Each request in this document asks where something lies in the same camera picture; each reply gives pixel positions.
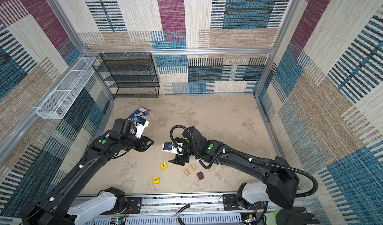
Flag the dark red triangular block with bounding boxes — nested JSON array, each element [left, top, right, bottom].
[[196, 171, 204, 181]]

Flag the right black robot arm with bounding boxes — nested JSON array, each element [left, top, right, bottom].
[[170, 126, 299, 210]]

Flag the black wire mesh shelf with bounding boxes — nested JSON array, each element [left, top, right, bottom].
[[92, 52, 160, 99]]

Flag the white wire mesh basket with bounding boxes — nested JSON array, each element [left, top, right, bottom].
[[37, 57, 96, 120]]

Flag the wood arch block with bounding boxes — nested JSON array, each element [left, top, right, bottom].
[[184, 164, 196, 176]]

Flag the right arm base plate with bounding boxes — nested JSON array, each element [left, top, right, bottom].
[[221, 194, 265, 211]]

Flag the black corrugated cable hose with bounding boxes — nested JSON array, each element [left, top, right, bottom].
[[170, 125, 319, 225]]

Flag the black and green gloved hand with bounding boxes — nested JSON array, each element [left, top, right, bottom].
[[264, 207, 320, 225]]

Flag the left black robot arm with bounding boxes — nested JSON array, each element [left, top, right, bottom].
[[21, 118, 154, 225]]

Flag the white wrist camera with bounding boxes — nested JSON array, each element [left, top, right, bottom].
[[162, 142, 184, 155], [134, 117, 149, 139]]

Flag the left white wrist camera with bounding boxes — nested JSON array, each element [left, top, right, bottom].
[[134, 117, 149, 139]]

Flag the yellow cube with red letter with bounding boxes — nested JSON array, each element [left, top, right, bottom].
[[161, 162, 168, 170]]

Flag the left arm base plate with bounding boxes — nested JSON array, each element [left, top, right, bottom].
[[121, 197, 143, 216]]

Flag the small yellow letter cube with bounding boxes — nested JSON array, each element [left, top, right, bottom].
[[153, 177, 160, 184]]

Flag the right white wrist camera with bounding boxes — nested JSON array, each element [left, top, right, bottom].
[[162, 142, 184, 155]]

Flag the blue paperback comic book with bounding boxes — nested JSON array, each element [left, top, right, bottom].
[[127, 107, 153, 123]]

